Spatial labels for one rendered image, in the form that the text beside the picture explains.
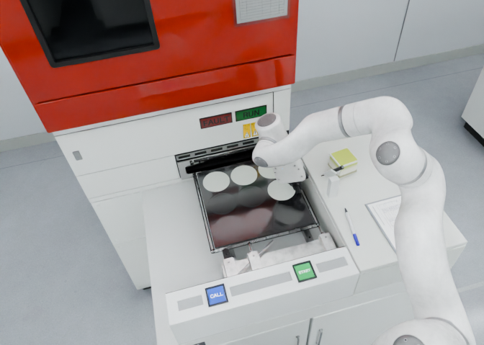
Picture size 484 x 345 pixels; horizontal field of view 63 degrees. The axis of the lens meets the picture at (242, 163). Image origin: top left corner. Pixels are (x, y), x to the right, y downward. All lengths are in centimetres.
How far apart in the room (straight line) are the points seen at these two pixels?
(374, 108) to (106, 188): 103
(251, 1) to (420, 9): 253
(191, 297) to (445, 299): 64
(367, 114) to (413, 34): 266
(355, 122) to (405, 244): 34
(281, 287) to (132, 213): 80
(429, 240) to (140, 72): 88
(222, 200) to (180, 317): 46
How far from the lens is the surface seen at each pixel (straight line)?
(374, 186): 142
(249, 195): 143
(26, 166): 330
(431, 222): 93
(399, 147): 90
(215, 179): 150
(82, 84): 125
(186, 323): 117
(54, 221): 282
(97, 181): 158
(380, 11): 339
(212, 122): 143
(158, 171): 156
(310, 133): 114
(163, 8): 114
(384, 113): 102
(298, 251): 133
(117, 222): 177
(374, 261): 124
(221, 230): 135
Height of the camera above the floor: 201
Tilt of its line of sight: 46 degrees down
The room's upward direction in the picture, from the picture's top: 5 degrees counter-clockwise
